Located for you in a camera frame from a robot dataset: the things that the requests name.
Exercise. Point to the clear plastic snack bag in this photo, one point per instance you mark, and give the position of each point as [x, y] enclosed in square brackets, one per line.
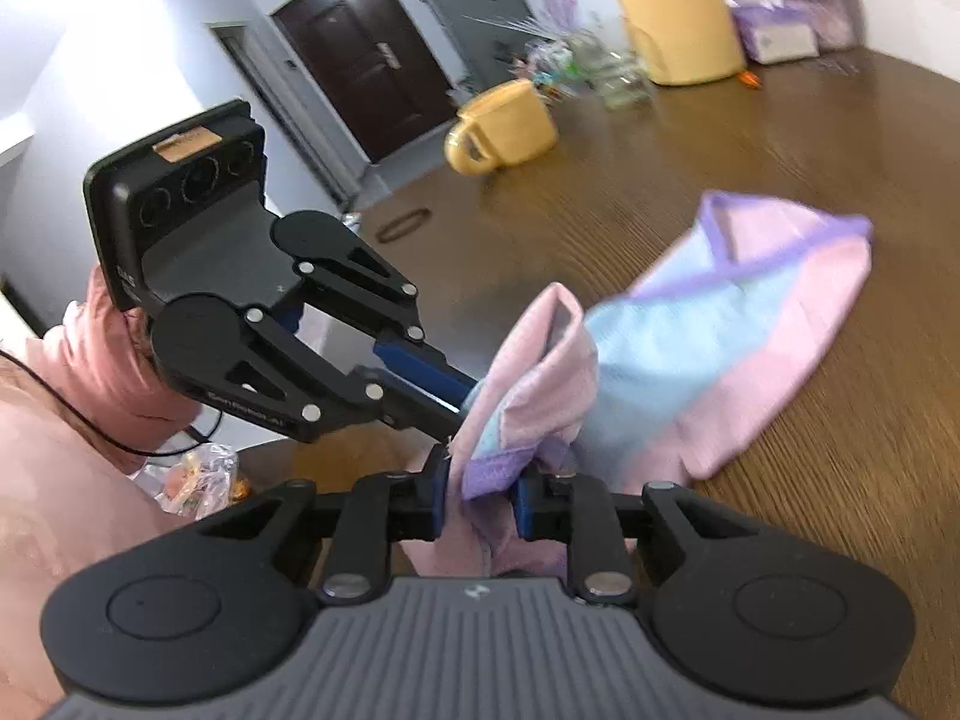
[199, 484]

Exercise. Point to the clear drinking glass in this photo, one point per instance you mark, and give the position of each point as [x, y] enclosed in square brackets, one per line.
[619, 71]

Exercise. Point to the dark flat card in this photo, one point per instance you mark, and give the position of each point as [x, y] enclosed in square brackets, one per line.
[836, 64]

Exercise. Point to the person's pink torso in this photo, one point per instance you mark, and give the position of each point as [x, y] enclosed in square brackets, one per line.
[52, 540]

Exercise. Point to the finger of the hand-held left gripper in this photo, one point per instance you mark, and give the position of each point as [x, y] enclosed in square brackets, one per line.
[405, 409]
[420, 367]

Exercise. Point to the small orange clip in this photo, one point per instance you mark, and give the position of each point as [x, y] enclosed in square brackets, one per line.
[750, 79]

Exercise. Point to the pink and blue garment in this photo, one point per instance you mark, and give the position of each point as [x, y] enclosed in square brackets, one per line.
[660, 330]

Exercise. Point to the yellow thermos jug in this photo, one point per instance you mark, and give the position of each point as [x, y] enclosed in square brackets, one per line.
[675, 15]

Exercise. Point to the purple artificial plant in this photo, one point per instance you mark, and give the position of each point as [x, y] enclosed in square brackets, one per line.
[555, 4]

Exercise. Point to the dark brown door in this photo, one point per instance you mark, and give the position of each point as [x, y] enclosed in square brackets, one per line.
[360, 52]

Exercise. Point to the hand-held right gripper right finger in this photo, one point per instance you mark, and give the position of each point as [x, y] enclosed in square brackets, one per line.
[523, 510]

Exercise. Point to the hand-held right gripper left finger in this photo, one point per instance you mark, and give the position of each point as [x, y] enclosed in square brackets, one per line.
[439, 502]

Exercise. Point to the person's left forearm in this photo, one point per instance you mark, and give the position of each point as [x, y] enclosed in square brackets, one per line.
[97, 367]

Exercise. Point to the yellow mug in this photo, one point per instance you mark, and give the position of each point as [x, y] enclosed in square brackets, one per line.
[510, 127]

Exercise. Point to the purple tissue pack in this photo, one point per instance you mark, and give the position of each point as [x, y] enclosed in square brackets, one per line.
[772, 30]

